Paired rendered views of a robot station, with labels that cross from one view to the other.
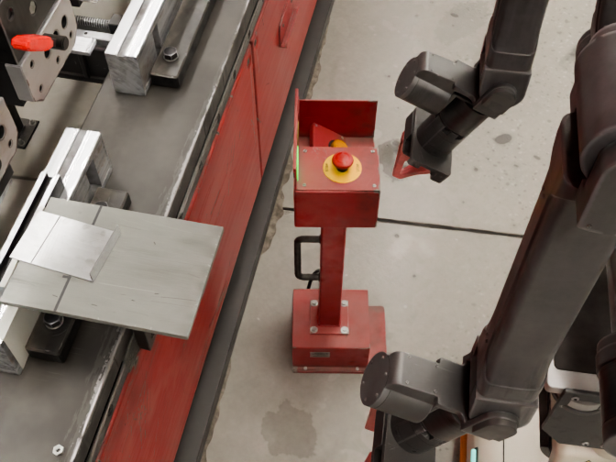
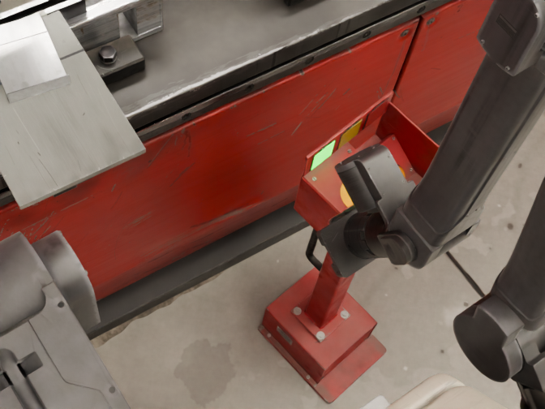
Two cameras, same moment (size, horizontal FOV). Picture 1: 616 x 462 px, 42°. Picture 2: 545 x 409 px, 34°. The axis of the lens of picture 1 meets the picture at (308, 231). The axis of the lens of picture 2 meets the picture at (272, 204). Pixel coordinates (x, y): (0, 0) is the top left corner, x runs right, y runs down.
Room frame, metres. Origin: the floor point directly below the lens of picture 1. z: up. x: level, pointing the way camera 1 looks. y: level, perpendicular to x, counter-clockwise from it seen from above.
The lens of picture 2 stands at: (0.29, -0.37, 2.04)
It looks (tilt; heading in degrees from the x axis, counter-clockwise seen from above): 62 degrees down; 36
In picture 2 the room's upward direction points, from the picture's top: 12 degrees clockwise
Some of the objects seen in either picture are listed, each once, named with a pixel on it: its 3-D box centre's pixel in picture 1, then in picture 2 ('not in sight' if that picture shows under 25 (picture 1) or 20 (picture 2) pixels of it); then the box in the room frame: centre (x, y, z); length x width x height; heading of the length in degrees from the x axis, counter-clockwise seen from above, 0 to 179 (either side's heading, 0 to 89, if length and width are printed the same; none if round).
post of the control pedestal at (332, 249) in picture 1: (331, 260); (339, 267); (1.00, -0.05, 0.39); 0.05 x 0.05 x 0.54; 89
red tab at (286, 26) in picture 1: (289, 16); not in sight; (1.60, 0.05, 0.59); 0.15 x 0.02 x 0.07; 168
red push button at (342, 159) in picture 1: (342, 163); not in sight; (0.95, -0.06, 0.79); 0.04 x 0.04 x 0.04
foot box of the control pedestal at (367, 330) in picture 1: (340, 328); (325, 331); (1.00, -0.08, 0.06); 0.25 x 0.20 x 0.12; 89
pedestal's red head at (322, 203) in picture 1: (335, 159); (374, 182); (1.00, -0.05, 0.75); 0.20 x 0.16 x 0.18; 179
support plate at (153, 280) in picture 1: (115, 264); (40, 104); (0.60, 0.27, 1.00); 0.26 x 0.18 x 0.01; 78
